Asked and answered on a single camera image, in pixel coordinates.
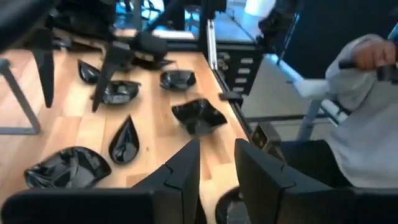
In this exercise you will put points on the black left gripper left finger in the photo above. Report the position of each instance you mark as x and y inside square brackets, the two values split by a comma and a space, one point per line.
[180, 186]

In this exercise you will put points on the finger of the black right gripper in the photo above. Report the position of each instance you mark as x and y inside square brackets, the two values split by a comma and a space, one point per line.
[109, 71]
[45, 77]

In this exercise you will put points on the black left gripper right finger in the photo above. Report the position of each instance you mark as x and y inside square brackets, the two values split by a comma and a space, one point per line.
[258, 186]

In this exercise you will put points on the black teardrop mini plate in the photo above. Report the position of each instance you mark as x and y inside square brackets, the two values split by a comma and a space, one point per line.
[124, 146]
[88, 74]

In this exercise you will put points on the black eye-shaped mini plate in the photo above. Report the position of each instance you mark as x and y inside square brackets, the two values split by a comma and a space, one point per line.
[66, 169]
[178, 80]
[122, 92]

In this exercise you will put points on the black wavy square mini plate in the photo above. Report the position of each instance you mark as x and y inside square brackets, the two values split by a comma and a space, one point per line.
[199, 116]

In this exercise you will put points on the silver aluminium profile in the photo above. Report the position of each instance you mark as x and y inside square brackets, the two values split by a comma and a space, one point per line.
[212, 43]

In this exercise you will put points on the black box with white labels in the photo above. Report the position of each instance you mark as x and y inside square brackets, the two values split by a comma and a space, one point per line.
[242, 68]

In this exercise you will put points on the person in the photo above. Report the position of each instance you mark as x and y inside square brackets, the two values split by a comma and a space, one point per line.
[367, 140]

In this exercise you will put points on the person's hand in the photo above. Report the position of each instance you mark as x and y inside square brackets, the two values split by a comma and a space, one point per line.
[373, 54]

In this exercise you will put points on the dark partition panel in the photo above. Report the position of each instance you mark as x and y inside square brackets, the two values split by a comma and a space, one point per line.
[326, 25]

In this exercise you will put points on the black frame clamp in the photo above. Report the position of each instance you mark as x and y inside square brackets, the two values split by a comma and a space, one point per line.
[231, 98]

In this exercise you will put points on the white chair frame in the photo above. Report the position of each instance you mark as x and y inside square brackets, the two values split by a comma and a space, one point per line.
[311, 88]

